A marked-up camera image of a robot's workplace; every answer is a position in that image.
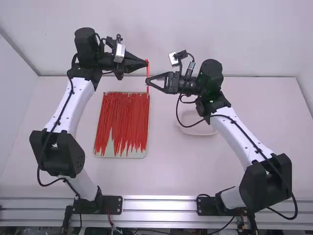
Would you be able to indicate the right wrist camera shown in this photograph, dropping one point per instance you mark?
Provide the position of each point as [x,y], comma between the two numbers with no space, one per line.
[173,59]

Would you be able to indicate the pale tray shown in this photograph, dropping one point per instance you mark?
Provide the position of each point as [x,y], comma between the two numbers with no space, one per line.
[122,155]

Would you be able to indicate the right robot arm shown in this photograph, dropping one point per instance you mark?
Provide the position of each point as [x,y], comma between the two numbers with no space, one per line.
[239,137]

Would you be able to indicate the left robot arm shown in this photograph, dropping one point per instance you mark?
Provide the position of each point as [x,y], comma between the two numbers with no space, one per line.
[73,102]

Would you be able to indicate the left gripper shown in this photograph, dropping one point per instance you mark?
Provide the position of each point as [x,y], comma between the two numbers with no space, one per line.
[106,62]

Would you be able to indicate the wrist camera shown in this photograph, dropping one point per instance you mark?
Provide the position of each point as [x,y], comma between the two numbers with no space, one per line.
[173,59]
[119,53]

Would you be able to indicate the white dish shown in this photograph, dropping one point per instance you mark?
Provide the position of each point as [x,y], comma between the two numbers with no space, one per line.
[195,131]

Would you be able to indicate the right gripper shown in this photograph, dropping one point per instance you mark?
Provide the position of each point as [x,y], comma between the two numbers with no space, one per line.
[181,84]

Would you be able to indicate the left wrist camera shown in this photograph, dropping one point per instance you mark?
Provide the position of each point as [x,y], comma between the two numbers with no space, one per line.
[119,53]

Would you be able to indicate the silver rails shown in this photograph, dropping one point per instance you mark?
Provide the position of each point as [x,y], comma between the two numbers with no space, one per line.
[159,210]

